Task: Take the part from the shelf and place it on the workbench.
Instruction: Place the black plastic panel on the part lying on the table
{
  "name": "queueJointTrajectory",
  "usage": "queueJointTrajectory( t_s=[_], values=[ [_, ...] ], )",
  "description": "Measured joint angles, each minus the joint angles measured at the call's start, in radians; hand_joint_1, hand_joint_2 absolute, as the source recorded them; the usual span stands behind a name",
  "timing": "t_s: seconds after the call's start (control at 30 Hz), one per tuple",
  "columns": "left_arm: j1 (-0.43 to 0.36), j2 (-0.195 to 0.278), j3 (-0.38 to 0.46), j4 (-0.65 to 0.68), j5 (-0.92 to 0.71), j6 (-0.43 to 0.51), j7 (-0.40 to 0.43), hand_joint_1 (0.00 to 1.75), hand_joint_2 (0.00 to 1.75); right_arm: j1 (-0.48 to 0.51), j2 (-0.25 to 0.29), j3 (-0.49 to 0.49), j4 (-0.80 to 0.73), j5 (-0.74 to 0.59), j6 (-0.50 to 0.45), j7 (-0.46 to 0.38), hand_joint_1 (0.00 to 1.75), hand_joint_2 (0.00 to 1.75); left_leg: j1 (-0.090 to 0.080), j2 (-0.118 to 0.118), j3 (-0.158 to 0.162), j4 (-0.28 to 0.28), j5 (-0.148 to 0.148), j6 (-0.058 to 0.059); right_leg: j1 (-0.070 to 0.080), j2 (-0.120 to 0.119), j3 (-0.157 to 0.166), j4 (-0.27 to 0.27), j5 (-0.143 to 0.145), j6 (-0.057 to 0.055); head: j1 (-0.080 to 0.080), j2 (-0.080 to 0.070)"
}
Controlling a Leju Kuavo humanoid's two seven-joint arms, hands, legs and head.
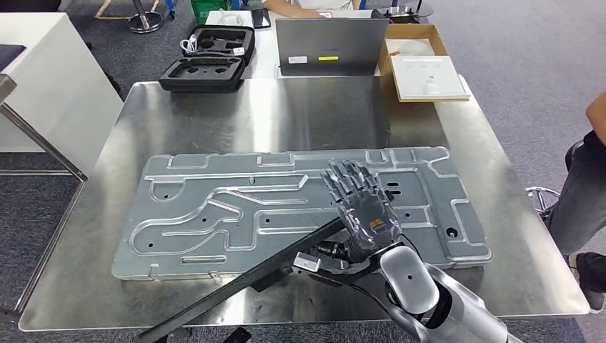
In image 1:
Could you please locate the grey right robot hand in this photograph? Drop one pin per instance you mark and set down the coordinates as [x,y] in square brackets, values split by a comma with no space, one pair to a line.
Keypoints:
[367,222]

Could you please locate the long black plastic part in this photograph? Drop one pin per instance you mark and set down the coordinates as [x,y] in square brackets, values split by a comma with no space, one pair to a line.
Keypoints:
[236,286]

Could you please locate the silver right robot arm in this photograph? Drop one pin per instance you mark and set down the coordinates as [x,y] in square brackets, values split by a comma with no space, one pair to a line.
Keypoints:
[412,284]

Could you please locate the steel workbench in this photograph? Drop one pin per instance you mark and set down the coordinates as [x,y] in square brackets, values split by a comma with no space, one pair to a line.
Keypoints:
[284,113]

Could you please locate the embossed grey metal panel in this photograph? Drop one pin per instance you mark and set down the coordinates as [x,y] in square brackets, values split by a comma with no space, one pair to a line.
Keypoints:
[213,213]

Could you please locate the flat white box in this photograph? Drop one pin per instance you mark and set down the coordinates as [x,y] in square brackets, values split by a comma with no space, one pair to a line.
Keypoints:
[428,75]

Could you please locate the white foam sheet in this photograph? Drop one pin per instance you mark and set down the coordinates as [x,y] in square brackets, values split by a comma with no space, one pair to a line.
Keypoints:
[409,47]

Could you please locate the grey laptop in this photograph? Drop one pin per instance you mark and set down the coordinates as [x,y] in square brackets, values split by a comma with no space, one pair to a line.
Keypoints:
[331,42]

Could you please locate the cardboard box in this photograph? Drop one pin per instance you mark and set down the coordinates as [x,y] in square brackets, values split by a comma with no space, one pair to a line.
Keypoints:
[416,31]

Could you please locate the person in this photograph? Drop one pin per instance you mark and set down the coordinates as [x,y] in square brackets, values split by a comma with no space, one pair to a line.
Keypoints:
[582,203]

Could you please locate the black foam equipment case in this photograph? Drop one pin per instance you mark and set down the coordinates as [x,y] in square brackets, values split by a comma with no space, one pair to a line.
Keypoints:
[203,78]

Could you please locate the black phone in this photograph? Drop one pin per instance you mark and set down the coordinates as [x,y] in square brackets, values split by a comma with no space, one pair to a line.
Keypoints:
[260,18]

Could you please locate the white paper sheet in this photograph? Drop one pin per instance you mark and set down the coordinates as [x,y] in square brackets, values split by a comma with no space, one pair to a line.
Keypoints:
[227,19]

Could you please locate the green plastic crate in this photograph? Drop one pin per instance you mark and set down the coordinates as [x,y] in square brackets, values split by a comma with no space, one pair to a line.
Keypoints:
[210,9]

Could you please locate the black pad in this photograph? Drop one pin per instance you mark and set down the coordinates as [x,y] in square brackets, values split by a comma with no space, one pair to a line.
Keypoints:
[12,56]

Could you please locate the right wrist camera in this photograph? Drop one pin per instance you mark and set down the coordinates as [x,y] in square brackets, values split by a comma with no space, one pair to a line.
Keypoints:
[308,262]

